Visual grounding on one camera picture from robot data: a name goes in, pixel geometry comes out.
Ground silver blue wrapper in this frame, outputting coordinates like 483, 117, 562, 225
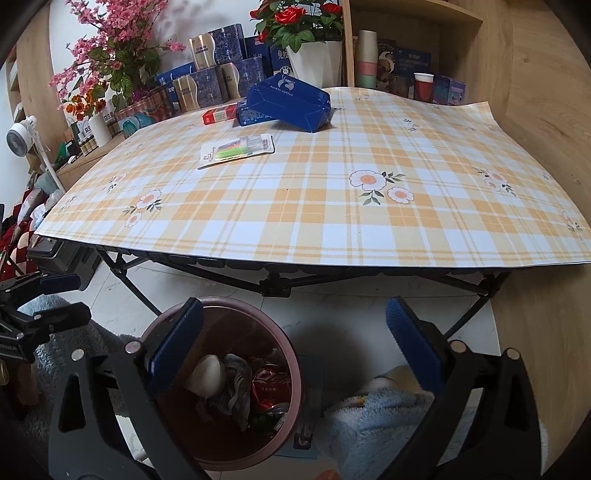
217, 354, 252, 431

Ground crushed red soda can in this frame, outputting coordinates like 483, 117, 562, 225
252, 364, 291, 413

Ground dark red trash bin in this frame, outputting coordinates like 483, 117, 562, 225
157, 297, 304, 471

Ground light blue fluffy robe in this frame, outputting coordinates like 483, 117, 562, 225
315, 387, 433, 479

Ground low wooden cabinet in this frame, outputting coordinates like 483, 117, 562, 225
57, 133, 124, 190

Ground white desk fan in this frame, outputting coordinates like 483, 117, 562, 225
6, 115, 66, 193

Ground white cylindrical vase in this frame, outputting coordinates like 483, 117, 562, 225
88, 113, 112, 147

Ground orange flowers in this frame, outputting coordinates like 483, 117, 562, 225
63, 93, 106, 121

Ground flat white green packet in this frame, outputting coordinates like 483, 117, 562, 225
198, 134, 276, 169

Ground yellow plaid tablecloth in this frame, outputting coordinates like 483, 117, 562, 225
39, 88, 590, 268

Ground small red cigarette box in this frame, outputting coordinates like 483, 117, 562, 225
201, 103, 238, 125

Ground woven plaid basket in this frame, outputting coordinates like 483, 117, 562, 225
114, 86, 175, 138

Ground blue gold tea box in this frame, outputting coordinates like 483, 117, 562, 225
188, 24, 246, 70
173, 66, 229, 112
219, 55, 266, 100

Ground pink cherry blossom bouquet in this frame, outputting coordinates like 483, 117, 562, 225
49, 0, 184, 114

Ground red paper cup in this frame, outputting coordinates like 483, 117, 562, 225
414, 73, 435, 103

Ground white rose vase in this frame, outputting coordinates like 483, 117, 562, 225
287, 41, 342, 89

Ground stacked pastel cups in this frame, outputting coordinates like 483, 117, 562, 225
355, 30, 378, 89

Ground red rose bouquet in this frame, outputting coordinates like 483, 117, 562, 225
249, 0, 344, 53

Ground wooden shelf unit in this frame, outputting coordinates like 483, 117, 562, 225
341, 0, 513, 118

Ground black folding table frame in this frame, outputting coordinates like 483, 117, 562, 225
93, 245, 511, 338

